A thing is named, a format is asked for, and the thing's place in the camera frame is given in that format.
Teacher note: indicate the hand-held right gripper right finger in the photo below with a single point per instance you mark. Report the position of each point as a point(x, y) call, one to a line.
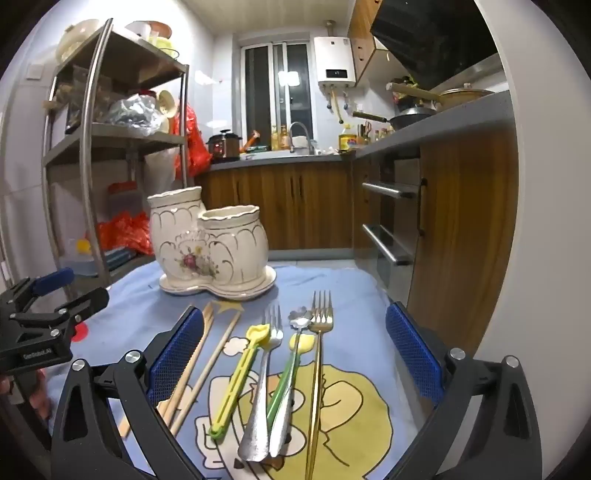
point(413, 355)

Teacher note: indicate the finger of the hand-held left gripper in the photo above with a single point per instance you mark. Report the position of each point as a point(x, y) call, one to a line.
point(55, 279)
point(87, 302)

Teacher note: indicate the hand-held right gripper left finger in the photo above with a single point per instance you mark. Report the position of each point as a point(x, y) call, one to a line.
point(178, 355)

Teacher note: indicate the wooden chopstick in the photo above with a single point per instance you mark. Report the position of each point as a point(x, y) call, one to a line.
point(207, 371)
point(175, 399)
point(125, 427)

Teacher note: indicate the yellow plastic tulip spoon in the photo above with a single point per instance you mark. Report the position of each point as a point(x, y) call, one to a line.
point(238, 378)

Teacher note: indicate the gold metal fork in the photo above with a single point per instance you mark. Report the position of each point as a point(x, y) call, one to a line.
point(322, 318)

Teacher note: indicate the green yellow plastic spoon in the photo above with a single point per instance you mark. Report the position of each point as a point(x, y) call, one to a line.
point(281, 387)

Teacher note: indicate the silver metal fork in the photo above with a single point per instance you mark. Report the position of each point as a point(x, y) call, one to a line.
point(254, 434)

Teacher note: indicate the cream ceramic utensil holder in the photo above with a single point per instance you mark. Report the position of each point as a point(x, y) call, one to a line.
point(231, 249)

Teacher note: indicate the silver flower spoon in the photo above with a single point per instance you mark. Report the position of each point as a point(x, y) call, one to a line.
point(279, 438)

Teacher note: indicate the person's left hand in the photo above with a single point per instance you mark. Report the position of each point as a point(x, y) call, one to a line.
point(44, 397)

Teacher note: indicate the clear plastic container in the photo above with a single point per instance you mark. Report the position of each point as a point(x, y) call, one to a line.
point(83, 256)

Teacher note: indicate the blue cartoon printed tablecloth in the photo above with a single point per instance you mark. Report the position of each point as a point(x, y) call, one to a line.
point(351, 323)

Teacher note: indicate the crumpled red plastic bag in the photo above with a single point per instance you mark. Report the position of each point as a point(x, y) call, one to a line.
point(124, 230)

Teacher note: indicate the red lid container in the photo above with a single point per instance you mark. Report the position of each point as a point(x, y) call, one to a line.
point(122, 196)

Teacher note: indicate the wooden cabinet door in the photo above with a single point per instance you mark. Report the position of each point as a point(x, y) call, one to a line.
point(461, 240)

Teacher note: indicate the built-in steel oven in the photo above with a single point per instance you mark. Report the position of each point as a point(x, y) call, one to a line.
point(392, 217)

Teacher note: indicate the white plastic bag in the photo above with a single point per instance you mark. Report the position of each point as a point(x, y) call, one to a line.
point(159, 168)

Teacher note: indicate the metal shelf rack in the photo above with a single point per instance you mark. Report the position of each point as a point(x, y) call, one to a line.
point(134, 129)

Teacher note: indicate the wooden base cabinets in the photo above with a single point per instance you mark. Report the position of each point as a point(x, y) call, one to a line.
point(277, 207)

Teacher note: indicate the clear plastic bag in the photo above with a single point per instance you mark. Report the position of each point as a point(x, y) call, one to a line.
point(131, 113)

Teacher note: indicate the hanging red plastic bag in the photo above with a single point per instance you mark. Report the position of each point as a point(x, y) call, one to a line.
point(194, 147)

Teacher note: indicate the dark pressure cooker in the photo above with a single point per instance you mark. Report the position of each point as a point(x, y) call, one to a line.
point(224, 145)

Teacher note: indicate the cream colander ladle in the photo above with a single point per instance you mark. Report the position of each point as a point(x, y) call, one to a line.
point(167, 104)

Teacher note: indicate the yellow oil bottle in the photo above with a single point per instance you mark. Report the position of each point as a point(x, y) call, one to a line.
point(347, 138)

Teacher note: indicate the grey kitchen countertop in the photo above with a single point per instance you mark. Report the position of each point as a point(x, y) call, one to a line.
point(461, 122)

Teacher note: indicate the black wok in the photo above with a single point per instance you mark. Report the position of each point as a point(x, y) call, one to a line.
point(411, 115)

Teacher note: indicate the cream plastic basin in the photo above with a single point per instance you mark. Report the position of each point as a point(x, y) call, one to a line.
point(78, 39)

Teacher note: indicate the amber bottle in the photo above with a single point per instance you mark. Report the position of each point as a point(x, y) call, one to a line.
point(279, 136)

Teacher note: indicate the metal sink faucet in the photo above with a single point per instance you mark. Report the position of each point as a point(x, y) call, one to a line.
point(298, 134)

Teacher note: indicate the yellow-green plastic basket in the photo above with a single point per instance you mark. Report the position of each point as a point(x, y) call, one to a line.
point(165, 45)

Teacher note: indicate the white pot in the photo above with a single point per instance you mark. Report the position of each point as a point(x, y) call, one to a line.
point(141, 30)

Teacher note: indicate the brown bowl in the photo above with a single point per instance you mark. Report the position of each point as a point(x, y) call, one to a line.
point(161, 27)

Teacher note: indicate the kitchen window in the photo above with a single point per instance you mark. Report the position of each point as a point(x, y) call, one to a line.
point(277, 87)

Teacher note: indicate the white water heater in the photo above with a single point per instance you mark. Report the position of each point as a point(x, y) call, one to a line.
point(334, 60)

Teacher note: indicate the black range hood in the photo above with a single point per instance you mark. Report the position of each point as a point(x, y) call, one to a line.
point(434, 37)

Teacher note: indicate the white wall socket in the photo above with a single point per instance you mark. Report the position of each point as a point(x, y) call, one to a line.
point(33, 71)

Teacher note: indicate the wooden wall cabinet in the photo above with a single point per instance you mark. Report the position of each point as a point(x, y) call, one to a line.
point(364, 41)

